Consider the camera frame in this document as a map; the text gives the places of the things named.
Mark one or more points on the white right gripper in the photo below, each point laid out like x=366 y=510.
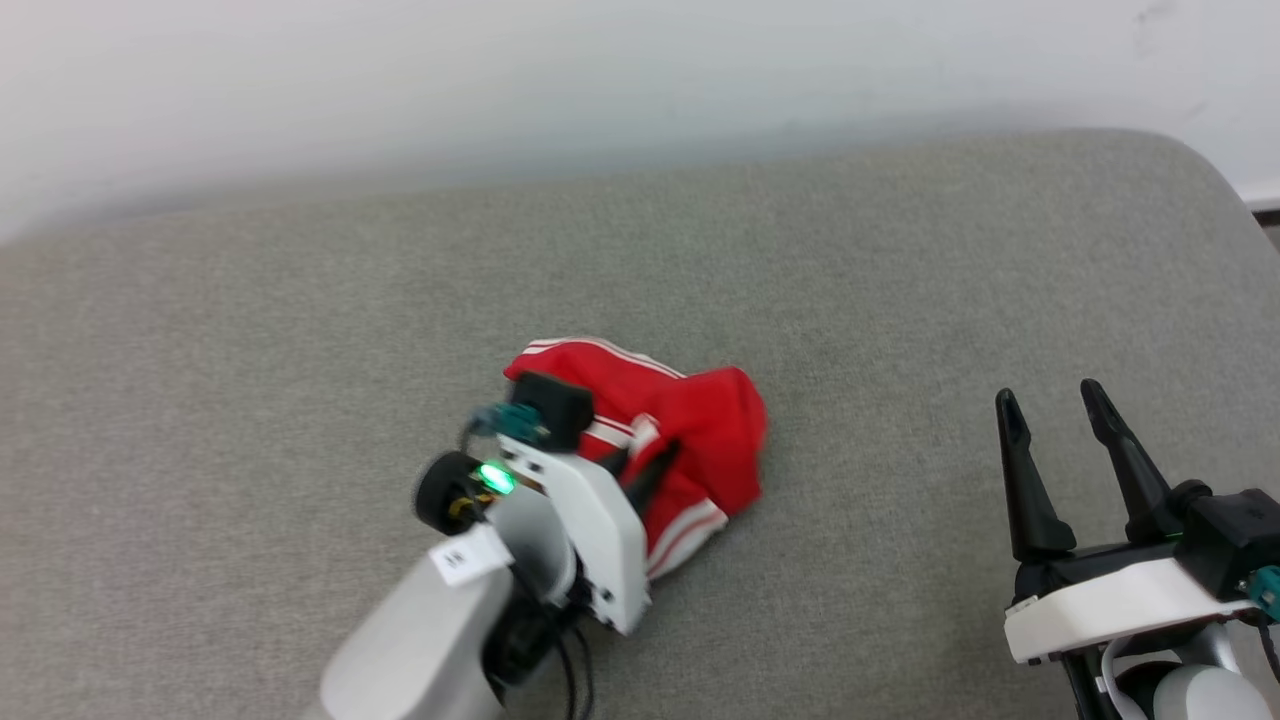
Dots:
x=1110 y=600

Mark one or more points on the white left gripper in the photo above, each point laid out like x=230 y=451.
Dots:
x=610 y=540

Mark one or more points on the red garment with white stripes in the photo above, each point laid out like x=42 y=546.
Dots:
x=700 y=420

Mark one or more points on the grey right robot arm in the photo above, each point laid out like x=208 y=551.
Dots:
x=1200 y=695

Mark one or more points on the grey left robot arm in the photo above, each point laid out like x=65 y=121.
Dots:
x=420 y=640

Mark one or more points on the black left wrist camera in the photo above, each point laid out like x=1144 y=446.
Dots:
x=550 y=405

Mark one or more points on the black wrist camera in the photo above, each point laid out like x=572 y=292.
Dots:
x=1235 y=530
x=550 y=405

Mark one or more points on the teal left camera connector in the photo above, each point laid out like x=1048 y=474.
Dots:
x=515 y=422

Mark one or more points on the teal camera connector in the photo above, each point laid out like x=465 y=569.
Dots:
x=515 y=422
x=1268 y=592

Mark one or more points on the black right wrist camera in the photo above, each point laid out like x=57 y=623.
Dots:
x=1235 y=530

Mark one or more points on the teal right camera connector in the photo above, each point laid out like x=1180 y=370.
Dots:
x=1268 y=592

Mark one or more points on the white wall baseboard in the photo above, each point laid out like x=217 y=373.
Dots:
x=1265 y=192

